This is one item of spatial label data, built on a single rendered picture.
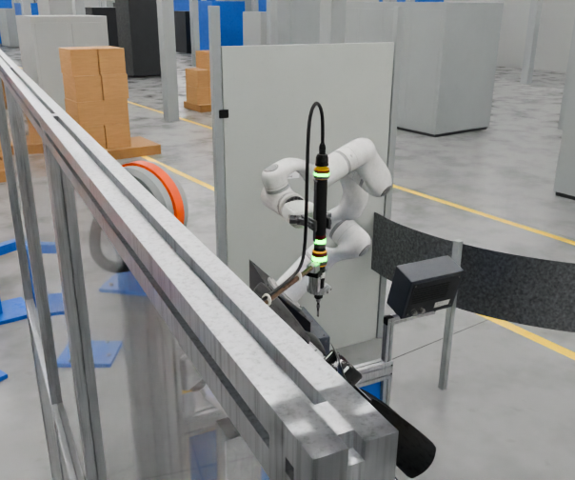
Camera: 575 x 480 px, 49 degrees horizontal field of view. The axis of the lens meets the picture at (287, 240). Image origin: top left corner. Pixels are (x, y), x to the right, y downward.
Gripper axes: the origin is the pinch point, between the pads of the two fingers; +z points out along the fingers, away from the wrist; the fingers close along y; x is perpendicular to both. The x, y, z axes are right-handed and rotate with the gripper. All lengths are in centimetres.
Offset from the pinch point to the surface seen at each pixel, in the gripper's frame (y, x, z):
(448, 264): -79, -40, -34
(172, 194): 55, 28, 47
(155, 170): 57, 32, 44
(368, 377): -44, -82, -34
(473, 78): -739, -70, -747
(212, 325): 74, 42, 117
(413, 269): -63, -39, -35
